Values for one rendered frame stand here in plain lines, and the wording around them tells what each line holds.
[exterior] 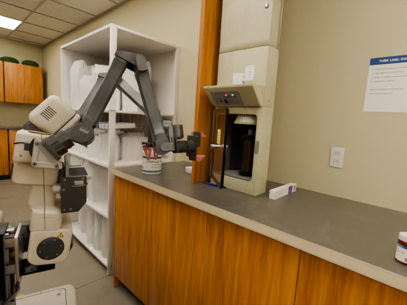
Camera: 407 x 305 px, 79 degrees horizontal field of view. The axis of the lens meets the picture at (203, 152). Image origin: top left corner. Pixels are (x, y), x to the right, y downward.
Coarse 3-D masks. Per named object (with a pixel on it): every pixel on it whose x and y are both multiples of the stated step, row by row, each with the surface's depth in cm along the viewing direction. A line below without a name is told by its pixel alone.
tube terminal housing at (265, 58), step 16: (256, 48) 126; (272, 48) 124; (224, 64) 140; (240, 64) 133; (256, 64) 126; (272, 64) 126; (224, 80) 141; (256, 80) 127; (272, 80) 128; (272, 96) 130; (240, 112) 134; (256, 112) 128; (272, 112) 132; (256, 128) 128; (256, 160) 129; (224, 176) 145; (256, 176) 130; (256, 192) 132
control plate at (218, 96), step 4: (216, 92) 133; (220, 92) 131; (224, 92) 130; (228, 92) 128; (232, 92) 127; (236, 92) 125; (212, 96) 138; (216, 96) 136; (220, 96) 134; (224, 96) 132; (228, 96) 131; (232, 96) 129; (236, 96) 127; (216, 100) 139; (224, 100) 135; (228, 100) 133; (232, 100) 132; (240, 100) 128; (216, 104) 141; (220, 104) 139; (224, 104) 138; (228, 104) 136; (232, 104) 134; (236, 104) 132; (240, 104) 130
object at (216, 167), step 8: (216, 112) 139; (224, 112) 119; (216, 120) 138; (224, 120) 118; (216, 128) 137; (224, 128) 118; (216, 136) 136; (224, 136) 117; (216, 144) 135; (224, 144) 118; (216, 152) 134; (224, 152) 118; (216, 160) 133; (216, 168) 132; (216, 176) 131; (216, 184) 130
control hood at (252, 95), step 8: (208, 88) 135; (216, 88) 131; (224, 88) 128; (232, 88) 125; (240, 88) 121; (248, 88) 119; (256, 88) 118; (264, 88) 123; (208, 96) 140; (240, 96) 126; (248, 96) 123; (256, 96) 120; (248, 104) 127; (256, 104) 124
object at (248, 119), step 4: (240, 116) 138; (244, 116) 136; (248, 116) 136; (252, 116) 135; (256, 116) 136; (236, 120) 140; (240, 120) 137; (244, 120) 136; (248, 120) 135; (252, 120) 135; (256, 120) 135; (248, 124) 134; (252, 124) 134; (256, 124) 135
